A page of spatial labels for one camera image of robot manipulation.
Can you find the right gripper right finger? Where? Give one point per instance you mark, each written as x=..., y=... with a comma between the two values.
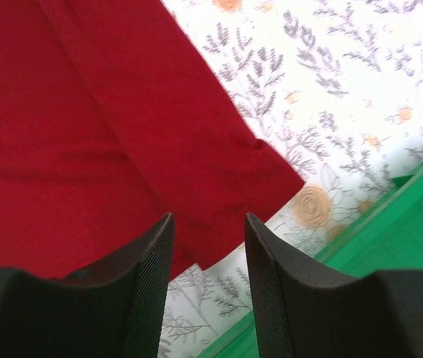
x=303, y=308

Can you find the red t shirt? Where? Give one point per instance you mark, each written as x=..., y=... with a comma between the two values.
x=109, y=118

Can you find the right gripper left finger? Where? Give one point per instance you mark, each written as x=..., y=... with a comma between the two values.
x=110, y=308

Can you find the floral patterned table mat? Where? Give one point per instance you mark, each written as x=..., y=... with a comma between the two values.
x=335, y=87

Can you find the green plastic tray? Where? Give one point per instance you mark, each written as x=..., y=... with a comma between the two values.
x=389, y=236

